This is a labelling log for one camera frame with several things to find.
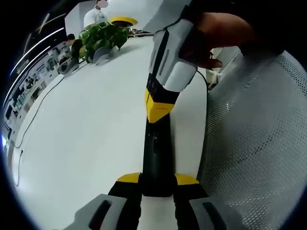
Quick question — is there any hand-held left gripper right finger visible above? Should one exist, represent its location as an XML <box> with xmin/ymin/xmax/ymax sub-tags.
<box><xmin>172</xmin><ymin>172</ymin><xmax>228</xmax><ymax>230</ymax></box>

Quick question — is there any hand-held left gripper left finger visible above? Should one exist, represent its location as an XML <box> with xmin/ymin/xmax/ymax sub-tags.
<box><xmin>71</xmin><ymin>172</ymin><xmax>144</xmax><ymax>230</ymax></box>

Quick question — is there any black remote control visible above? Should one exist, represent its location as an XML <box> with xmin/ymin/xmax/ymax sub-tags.
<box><xmin>142</xmin><ymin>114</ymin><xmax>175</xmax><ymax>198</ymax></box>

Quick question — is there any person's right hand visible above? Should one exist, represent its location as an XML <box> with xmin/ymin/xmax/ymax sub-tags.
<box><xmin>179</xmin><ymin>11</ymin><xmax>254</xmax><ymax>69</ymax></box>

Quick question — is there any grey plant pot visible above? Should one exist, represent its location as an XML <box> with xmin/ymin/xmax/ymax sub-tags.
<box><xmin>87</xmin><ymin>46</ymin><xmax>110</xmax><ymax>65</ymax></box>

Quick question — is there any yellow round object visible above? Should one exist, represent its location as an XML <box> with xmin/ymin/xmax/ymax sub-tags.
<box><xmin>109</xmin><ymin>15</ymin><xmax>139</xmax><ymax>26</ymax></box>

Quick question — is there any green potted plant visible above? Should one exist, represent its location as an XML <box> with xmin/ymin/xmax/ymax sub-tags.
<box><xmin>78</xmin><ymin>22</ymin><xmax>132</xmax><ymax>61</ymax></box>

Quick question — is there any grey cable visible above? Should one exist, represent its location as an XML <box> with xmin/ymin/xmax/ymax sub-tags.
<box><xmin>13</xmin><ymin>74</ymin><xmax>66</xmax><ymax>188</ymax></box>

